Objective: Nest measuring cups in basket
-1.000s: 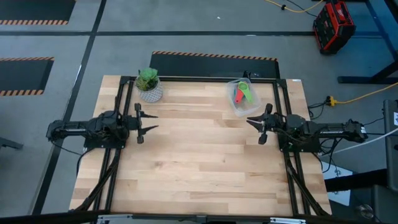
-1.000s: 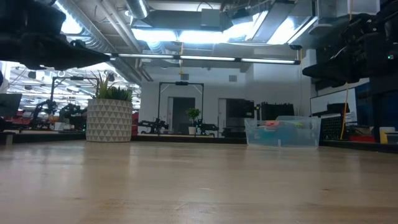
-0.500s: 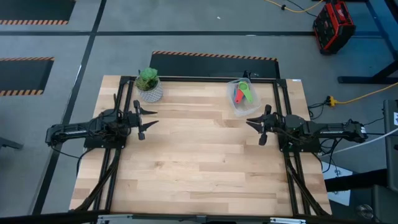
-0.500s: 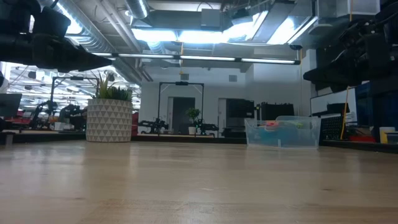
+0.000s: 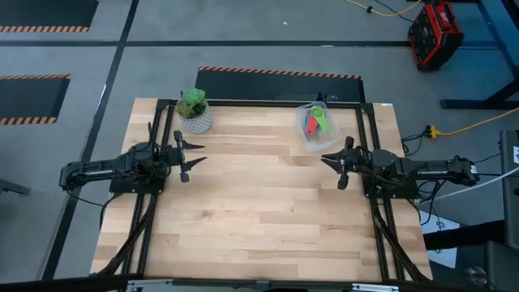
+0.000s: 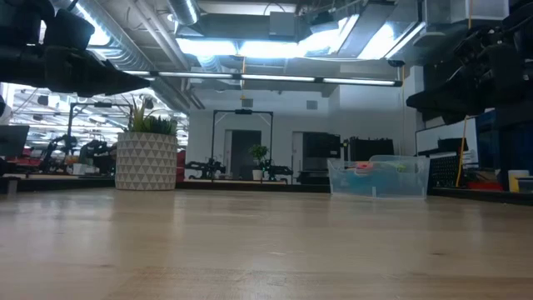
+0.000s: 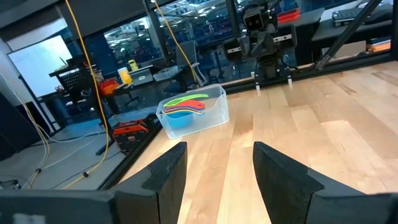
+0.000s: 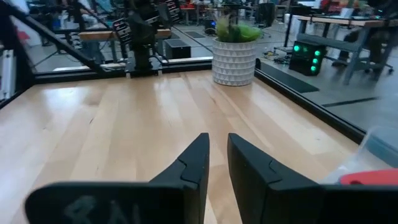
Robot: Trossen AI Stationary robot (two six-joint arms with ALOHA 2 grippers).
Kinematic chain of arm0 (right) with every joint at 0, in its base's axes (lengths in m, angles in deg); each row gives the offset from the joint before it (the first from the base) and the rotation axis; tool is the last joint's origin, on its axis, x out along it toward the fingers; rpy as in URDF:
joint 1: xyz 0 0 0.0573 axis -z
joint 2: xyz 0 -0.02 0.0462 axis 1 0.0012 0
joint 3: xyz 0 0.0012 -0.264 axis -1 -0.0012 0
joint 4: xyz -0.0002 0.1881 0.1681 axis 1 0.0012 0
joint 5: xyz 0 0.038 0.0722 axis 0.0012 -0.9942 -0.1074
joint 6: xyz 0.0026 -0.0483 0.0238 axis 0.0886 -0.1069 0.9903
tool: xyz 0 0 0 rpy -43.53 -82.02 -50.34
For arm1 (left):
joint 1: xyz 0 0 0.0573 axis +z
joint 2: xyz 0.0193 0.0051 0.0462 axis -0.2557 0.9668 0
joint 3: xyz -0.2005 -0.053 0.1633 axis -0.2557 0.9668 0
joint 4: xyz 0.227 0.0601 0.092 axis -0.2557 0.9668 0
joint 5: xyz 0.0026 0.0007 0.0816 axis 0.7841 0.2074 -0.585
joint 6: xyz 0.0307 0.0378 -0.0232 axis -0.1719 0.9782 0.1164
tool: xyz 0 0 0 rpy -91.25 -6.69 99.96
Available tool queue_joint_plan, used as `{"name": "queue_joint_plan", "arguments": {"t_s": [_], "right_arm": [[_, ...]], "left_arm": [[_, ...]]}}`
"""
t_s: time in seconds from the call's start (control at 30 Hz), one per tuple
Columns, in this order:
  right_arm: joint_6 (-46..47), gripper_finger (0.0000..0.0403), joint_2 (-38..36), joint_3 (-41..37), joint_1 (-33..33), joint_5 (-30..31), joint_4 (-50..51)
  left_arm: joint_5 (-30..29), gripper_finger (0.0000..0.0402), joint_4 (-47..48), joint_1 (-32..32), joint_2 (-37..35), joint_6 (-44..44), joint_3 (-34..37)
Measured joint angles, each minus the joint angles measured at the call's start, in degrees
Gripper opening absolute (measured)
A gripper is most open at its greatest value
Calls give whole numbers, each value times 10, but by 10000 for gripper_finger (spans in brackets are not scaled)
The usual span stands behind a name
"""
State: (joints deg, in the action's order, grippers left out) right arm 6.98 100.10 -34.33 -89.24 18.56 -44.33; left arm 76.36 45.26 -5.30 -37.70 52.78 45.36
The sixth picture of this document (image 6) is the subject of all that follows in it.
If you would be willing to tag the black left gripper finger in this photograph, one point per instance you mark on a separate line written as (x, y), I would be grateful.
(125, 81)

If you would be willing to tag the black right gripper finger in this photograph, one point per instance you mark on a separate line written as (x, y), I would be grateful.
(424, 100)

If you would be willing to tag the clear plastic basket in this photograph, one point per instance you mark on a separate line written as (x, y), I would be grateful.
(379, 179)

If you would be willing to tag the teal measuring cup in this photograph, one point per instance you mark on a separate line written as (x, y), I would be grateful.
(375, 185)

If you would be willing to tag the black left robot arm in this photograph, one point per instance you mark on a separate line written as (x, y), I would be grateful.
(23, 54)

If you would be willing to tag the black background robot arm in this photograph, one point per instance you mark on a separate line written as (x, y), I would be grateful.
(206, 168)
(277, 171)

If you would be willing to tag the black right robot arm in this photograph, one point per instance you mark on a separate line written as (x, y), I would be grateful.
(508, 41)

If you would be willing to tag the succulent plant in patterned pot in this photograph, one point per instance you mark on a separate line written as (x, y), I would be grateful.
(145, 162)

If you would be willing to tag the black monitor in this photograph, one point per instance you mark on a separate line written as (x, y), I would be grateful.
(14, 139)

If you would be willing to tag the red orange parts bin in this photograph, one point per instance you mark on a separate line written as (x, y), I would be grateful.
(485, 186)

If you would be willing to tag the yellow plastic container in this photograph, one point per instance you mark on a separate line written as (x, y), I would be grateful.
(517, 179)

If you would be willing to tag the small potted background plant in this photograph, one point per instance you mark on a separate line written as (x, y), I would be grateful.
(258, 156)

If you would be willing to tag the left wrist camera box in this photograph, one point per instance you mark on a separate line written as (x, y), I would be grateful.
(68, 27)

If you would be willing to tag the black background rig frame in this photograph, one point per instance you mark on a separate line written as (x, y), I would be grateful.
(242, 111)

